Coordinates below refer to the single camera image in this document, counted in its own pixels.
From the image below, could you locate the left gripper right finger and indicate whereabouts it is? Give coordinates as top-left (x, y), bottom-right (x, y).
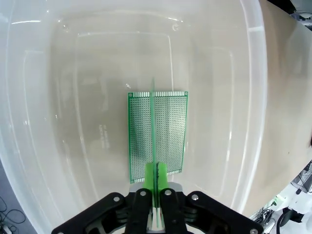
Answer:
top-left (156, 162), bottom-right (264, 234)

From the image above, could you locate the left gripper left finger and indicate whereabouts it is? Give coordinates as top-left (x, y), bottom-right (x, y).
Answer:
top-left (51, 162), bottom-right (156, 234)

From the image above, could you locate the green perforated PCB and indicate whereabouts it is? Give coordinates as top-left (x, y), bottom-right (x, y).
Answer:
top-left (127, 90), bottom-right (190, 184)
top-left (150, 77), bottom-right (165, 231)

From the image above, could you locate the green white socket block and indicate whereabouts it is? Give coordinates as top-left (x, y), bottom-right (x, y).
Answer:
top-left (272, 195), bottom-right (286, 208)

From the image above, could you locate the clear plastic box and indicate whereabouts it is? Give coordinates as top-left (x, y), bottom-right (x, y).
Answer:
top-left (0, 0), bottom-right (269, 234)

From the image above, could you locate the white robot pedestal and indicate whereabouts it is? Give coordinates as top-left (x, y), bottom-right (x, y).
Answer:
top-left (277, 187), bottom-right (312, 224)

